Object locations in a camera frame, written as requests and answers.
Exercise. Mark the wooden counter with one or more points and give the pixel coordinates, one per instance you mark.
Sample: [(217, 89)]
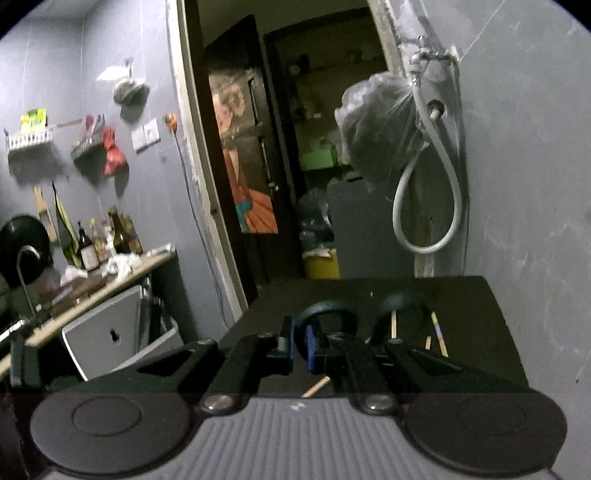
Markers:
[(92, 300)]

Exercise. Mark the door poster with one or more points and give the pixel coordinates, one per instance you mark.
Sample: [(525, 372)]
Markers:
[(240, 161)]

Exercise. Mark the crumpled white cloth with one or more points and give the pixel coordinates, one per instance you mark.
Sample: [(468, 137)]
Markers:
[(121, 264)]

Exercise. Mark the short brown bottle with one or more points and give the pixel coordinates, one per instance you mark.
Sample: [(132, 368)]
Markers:
[(135, 237)]

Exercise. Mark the plain wooden chopstick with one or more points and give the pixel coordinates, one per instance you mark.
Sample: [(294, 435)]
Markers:
[(316, 386), (394, 323)]

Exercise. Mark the pile of plastic bags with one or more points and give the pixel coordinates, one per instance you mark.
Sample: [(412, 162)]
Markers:
[(314, 217)]

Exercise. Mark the orange plug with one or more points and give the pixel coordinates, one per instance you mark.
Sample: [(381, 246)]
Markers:
[(171, 122)]

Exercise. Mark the white plastic bin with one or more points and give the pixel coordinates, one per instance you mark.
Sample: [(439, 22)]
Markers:
[(161, 339)]

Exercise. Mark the cream door frame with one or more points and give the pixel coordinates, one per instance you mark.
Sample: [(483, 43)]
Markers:
[(184, 115)]

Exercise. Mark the hanging grey scrubber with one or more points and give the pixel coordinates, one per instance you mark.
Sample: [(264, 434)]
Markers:
[(131, 91)]

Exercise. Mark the green box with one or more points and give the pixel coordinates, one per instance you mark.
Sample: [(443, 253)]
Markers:
[(316, 159)]

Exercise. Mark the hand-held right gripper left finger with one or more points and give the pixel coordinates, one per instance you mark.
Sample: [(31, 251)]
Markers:
[(290, 346)]

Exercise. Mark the hanging grey plastic bag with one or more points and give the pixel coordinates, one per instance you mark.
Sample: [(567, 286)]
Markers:
[(374, 124)]

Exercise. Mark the dark wooden door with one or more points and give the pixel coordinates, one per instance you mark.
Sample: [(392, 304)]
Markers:
[(231, 263)]

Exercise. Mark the dark labelled bottle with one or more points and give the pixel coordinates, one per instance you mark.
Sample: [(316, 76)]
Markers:
[(87, 249)]

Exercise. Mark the metal wall faucet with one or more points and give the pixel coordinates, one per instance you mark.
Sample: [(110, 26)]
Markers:
[(431, 57)]

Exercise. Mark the wooden spatula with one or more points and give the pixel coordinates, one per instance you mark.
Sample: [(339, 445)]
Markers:
[(45, 212)]

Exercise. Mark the black pan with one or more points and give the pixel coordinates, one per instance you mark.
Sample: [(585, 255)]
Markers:
[(23, 244)]

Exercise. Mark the yellow bin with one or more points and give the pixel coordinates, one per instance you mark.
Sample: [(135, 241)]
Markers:
[(321, 265)]

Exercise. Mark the yellow sponge packet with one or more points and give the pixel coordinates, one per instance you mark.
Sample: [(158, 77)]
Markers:
[(33, 119)]

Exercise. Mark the small yellow bottle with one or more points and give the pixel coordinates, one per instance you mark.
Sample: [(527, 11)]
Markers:
[(99, 240)]

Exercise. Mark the white wall switch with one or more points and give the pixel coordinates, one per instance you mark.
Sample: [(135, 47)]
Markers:
[(147, 134)]

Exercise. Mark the grey cabinet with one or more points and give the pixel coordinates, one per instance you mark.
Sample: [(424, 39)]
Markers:
[(364, 221)]

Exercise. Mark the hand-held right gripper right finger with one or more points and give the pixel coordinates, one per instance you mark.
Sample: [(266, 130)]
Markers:
[(310, 348)]

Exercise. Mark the tall brown bottle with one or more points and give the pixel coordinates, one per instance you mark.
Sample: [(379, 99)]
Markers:
[(120, 230)]

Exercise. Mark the curved kitchen tap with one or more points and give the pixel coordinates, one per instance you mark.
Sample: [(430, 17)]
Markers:
[(21, 263)]

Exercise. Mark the red plastic bag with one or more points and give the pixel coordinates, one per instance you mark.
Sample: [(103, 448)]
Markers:
[(114, 154)]

